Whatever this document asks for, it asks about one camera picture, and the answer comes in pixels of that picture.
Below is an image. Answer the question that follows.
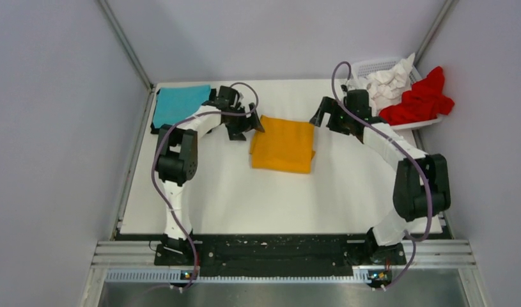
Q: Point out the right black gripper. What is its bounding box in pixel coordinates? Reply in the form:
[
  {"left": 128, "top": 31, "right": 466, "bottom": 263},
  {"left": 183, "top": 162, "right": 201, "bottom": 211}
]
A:
[{"left": 310, "top": 97, "right": 354, "bottom": 136}]

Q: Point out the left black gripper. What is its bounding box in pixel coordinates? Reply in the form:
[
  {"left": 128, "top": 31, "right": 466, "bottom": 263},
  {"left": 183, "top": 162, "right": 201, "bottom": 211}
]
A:
[{"left": 224, "top": 102, "right": 264, "bottom": 141}]

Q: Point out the yellow t shirt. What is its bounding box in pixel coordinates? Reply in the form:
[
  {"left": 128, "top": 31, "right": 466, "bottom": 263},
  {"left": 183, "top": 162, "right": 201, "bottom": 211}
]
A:
[{"left": 249, "top": 116, "right": 315, "bottom": 174}]

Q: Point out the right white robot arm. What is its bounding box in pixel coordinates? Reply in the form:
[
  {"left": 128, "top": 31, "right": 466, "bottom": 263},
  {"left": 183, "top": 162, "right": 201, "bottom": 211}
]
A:
[{"left": 245, "top": 90, "right": 451, "bottom": 264}]

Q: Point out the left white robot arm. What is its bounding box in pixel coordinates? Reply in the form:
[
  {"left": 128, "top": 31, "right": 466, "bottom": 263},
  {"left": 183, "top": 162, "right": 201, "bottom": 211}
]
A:
[{"left": 151, "top": 83, "right": 264, "bottom": 265}]

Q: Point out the white plastic laundry basket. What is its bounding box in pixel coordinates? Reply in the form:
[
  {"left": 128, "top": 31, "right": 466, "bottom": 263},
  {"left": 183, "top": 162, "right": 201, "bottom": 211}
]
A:
[{"left": 351, "top": 57, "right": 444, "bottom": 130}]

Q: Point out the crumpled white t shirt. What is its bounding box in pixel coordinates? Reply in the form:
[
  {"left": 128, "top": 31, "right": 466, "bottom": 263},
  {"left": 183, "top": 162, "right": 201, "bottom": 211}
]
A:
[{"left": 355, "top": 53, "right": 416, "bottom": 115}]

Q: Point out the folded turquoise t shirt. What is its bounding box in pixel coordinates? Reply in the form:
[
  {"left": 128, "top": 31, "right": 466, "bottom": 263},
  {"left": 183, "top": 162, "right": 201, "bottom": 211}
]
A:
[{"left": 152, "top": 84, "right": 212, "bottom": 130}]

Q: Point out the crumpled red t shirt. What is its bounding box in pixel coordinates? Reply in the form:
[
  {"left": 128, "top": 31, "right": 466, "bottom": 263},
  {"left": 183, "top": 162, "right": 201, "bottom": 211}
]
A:
[{"left": 379, "top": 66, "right": 455, "bottom": 125}]

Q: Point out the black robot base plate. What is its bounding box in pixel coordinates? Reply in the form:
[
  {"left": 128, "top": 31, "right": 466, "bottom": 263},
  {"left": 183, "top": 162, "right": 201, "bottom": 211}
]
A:
[{"left": 154, "top": 233, "right": 407, "bottom": 278}]

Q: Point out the right aluminium corner post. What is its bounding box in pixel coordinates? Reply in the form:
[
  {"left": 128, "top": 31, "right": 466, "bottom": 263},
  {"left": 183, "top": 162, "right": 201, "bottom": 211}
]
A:
[{"left": 413, "top": 0, "right": 459, "bottom": 67}]

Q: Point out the aluminium corner post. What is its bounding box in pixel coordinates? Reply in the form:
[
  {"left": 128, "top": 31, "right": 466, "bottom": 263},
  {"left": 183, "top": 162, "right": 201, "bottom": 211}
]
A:
[
  {"left": 95, "top": 0, "right": 153, "bottom": 90},
  {"left": 413, "top": 0, "right": 459, "bottom": 67}
]

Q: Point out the left aluminium corner post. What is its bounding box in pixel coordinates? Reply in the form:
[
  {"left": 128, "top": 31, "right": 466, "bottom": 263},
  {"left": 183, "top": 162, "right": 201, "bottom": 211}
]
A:
[{"left": 95, "top": 0, "right": 153, "bottom": 90}]

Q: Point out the aluminium frame rail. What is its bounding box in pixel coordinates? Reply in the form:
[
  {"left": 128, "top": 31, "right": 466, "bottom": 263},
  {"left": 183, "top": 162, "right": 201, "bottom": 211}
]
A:
[{"left": 91, "top": 240, "right": 476, "bottom": 287}]

